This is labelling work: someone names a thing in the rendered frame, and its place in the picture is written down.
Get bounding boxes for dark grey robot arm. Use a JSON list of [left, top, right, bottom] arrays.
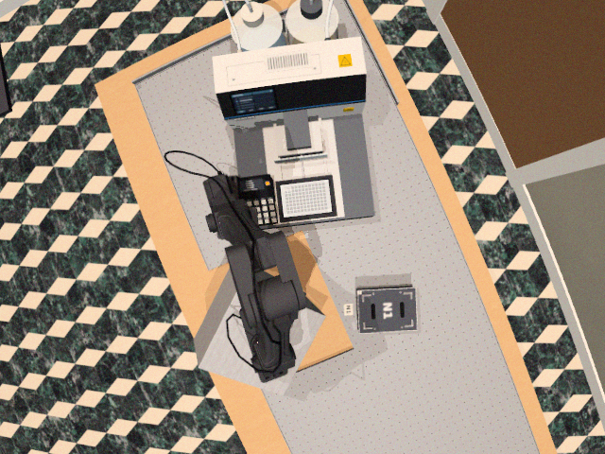
[[203, 173, 306, 383]]

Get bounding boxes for white microplate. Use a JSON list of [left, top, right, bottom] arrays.
[[281, 180, 332, 218]]

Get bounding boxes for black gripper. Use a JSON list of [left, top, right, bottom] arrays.
[[216, 207, 259, 239]]

